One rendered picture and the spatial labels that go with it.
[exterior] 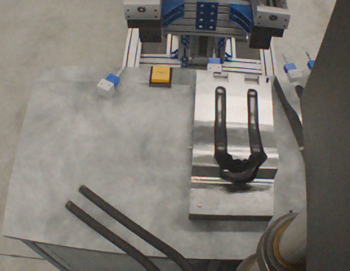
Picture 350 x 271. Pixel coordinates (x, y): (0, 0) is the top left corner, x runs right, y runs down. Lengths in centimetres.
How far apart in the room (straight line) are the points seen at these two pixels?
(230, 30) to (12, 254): 158
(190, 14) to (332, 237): 160
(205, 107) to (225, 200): 32
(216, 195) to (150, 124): 35
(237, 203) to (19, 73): 188
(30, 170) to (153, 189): 43
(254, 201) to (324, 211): 107
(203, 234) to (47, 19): 215
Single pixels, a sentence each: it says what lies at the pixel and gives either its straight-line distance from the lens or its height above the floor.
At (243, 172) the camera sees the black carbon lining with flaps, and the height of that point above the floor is 87.
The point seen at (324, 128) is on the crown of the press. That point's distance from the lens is 29.
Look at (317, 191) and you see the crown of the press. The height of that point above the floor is 184.
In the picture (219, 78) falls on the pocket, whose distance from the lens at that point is 153.
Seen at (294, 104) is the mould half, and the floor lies 87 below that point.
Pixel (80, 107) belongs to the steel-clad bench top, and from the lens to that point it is 157.
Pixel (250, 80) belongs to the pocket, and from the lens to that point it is 154.
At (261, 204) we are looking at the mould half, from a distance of 134.
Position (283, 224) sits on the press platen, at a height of 154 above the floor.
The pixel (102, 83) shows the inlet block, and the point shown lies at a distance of 154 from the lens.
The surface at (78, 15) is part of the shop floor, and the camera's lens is 304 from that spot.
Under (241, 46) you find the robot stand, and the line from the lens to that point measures 251.
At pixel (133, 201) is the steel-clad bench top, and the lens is 139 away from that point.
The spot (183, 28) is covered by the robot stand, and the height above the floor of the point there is 73.
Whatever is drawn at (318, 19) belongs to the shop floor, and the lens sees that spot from 315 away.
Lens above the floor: 210
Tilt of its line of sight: 62 degrees down
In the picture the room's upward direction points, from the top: straight up
